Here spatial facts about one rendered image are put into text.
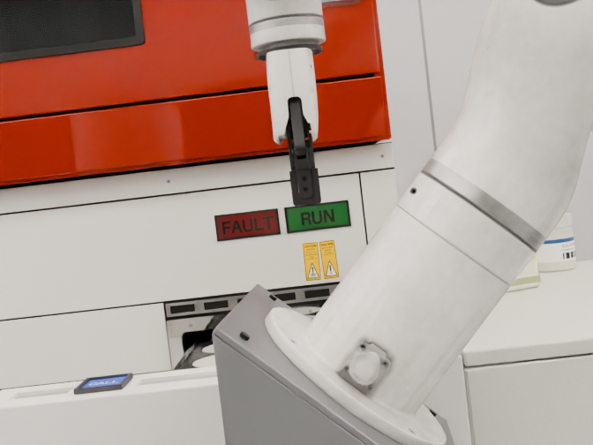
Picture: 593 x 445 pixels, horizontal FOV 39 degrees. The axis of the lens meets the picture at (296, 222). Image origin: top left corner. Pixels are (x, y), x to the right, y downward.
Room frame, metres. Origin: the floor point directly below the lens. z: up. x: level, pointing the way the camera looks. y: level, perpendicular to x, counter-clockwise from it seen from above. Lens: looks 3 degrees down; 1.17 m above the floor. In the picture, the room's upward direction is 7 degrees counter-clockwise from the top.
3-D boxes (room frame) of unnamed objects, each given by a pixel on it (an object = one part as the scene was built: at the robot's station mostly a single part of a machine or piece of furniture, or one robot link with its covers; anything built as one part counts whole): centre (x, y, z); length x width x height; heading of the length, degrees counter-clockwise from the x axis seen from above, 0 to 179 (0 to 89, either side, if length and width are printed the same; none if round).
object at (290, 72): (0.95, -0.01, 1.27); 0.10 x 0.07 x 0.11; 178
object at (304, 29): (0.95, -0.01, 1.33); 0.09 x 0.08 x 0.03; 178
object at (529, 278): (1.29, -0.32, 1.00); 0.07 x 0.07 x 0.07; 14
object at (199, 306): (1.54, 0.04, 0.96); 0.44 x 0.01 x 0.02; 88
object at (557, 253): (1.44, -0.44, 1.01); 0.07 x 0.07 x 0.10
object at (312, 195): (0.93, -0.01, 1.18); 0.03 x 0.03 x 0.07; 88
